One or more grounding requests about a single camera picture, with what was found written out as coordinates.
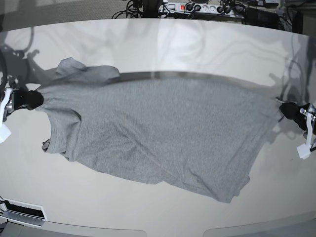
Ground black power adapter box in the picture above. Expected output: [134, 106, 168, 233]
[244, 8, 279, 29]

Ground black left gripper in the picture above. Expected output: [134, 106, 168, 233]
[280, 102, 316, 135]

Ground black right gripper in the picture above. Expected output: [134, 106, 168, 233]
[8, 89, 44, 111]

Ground white power strip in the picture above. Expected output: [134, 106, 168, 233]
[158, 2, 242, 18]

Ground grey t-shirt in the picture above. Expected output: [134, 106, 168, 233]
[38, 58, 279, 203]

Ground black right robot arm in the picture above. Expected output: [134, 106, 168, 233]
[0, 52, 44, 120]

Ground tangled black cables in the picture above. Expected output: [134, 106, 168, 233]
[111, 0, 173, 19]

